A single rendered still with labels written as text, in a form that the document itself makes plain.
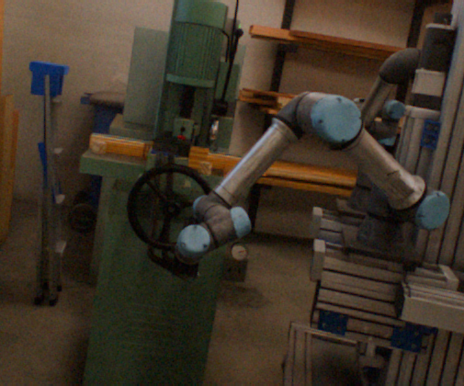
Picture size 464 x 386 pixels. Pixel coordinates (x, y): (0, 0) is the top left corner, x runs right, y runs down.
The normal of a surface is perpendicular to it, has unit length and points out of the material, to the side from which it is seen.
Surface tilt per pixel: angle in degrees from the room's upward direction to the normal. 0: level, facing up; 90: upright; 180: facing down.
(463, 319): 90
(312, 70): 90
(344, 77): 90
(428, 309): 90
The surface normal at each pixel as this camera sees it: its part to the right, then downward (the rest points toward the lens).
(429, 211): 0.44, 0.27
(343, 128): 0.25, 0.11
